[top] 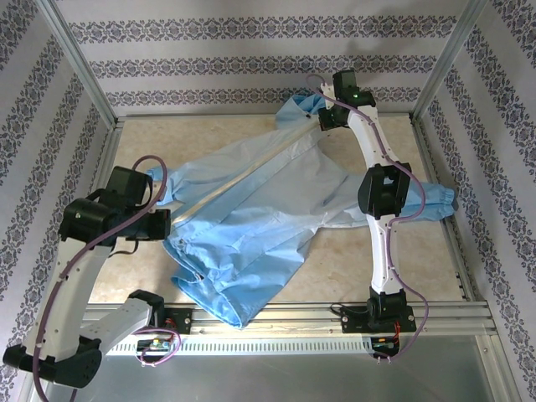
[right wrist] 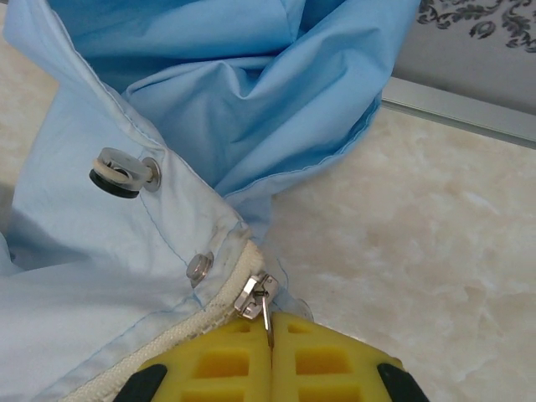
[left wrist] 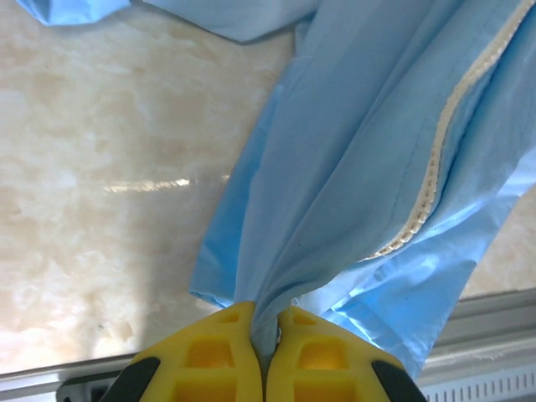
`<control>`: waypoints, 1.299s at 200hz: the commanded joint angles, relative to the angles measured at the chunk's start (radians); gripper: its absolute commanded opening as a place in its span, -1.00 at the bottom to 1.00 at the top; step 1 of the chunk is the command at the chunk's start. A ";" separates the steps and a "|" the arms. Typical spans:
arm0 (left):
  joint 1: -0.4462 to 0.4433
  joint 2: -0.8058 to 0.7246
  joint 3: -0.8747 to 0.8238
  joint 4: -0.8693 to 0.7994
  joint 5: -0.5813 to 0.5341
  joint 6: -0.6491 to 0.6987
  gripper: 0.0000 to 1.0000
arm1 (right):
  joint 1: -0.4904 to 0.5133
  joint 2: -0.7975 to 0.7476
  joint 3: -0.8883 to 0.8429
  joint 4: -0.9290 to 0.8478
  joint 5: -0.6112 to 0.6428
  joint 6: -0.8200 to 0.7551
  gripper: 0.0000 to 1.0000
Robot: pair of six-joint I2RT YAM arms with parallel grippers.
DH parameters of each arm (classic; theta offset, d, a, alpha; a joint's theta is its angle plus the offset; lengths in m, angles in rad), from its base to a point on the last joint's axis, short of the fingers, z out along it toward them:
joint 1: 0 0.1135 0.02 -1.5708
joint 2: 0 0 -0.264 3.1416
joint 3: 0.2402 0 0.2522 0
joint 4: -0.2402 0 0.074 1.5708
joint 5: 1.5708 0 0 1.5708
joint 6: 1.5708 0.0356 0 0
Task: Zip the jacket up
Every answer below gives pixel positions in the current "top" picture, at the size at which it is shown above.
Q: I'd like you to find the light blue hooded jacket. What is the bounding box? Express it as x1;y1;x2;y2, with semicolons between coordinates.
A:
146;94;457;330

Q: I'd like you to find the grey metal sheet shelf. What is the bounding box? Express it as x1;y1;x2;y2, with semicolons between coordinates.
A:
28;334;510;402

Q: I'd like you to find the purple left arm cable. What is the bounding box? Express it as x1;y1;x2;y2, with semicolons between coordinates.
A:
31;155;182;402

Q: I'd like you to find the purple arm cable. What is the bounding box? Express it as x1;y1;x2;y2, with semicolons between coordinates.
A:
31;155;182;402
305;74;429;365

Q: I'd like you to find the aluminium table side rail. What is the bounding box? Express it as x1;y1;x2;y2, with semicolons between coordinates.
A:
64;119;125;290
412;116;482;302

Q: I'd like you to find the small black arm base plate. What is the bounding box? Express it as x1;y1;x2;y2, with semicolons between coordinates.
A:
162;307;194;336

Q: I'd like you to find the short aluminium table edge rail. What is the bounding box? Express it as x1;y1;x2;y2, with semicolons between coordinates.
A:
115;111;415;123

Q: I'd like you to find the aluminium frame post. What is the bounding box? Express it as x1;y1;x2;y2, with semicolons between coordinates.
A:
35;0;121;129
412;0;489;125

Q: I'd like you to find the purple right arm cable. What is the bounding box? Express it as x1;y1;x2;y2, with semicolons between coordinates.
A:
305;74;429;365

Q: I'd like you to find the slotted grey cable duct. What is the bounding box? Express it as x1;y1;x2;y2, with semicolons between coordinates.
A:
90;334;376;357

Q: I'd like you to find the wide aluminium mounting rail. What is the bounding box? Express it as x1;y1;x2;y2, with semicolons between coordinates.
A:
81;303;493;336

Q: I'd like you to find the wide black arm base plate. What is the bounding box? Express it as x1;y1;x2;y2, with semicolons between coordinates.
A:
341;303;416;335

